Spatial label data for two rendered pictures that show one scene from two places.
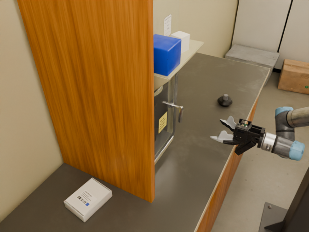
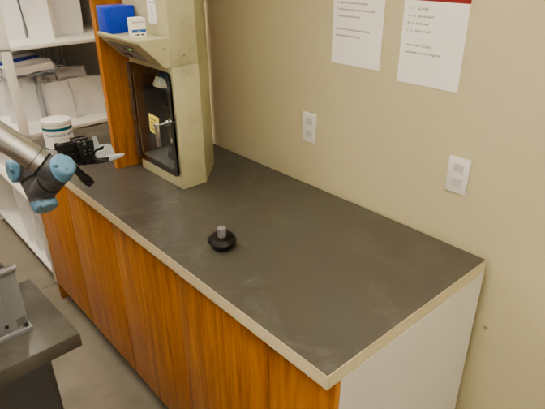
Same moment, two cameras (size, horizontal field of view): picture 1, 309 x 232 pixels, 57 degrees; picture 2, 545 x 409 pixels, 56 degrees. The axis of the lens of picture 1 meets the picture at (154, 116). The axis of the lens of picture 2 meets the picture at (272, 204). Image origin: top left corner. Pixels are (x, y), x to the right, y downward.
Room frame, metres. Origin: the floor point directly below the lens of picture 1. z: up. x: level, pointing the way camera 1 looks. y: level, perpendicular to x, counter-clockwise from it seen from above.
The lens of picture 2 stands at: (2.06, -1.68, 1.77)
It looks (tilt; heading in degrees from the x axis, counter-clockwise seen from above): 27 degrees down; 110
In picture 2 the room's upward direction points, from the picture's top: straight up
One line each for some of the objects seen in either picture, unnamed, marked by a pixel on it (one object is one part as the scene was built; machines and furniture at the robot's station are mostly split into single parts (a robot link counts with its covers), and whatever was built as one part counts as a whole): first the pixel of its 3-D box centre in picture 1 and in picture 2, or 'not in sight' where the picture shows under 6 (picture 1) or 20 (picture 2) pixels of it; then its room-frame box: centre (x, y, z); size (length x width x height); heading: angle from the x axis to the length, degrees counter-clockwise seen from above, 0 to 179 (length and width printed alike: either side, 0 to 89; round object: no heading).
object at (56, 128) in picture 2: not in sight; (58, 134); (0.36, 0.12, 1.02); 0.13 x 0.13 x 0.15
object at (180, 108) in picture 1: (177, 113); (161, 133); (1.06, -0.11, 1.17); 0.05 x 0.03 x 0.10; 61
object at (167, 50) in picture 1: (161, 54); (116, 18); (0.87, -0.02, 1.56); 0.10 x 0.10 x 0.09; 61
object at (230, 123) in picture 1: (229, 121); (109, 151); (0.99, -0.34, 1.17); 0.09 x 0.03 x 0.06; 30
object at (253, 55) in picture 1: (250, 65); not in sight; (3.39, -1.27, 0.17); 0.60 x 0.42 x 0.33; 59
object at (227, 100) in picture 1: (225, 99); (221, 236); (1.45, -0.43, 0.97); 0.09 x 0.09 x 0.07
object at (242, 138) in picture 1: (248, 134); (75, 152); (0.90, -0.39, 1.17); 0.12 x 0.08 x 0.09; 61
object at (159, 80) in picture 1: (173, 67); (132, 49); (0.96, -0.07, 1.46); 0.32 x 0.11 x 0.10; 151
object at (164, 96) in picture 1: (161, 119); (153, 118); (0.98, -0.03, 1.19); 0.30 x 0.01 x 0.40; 151
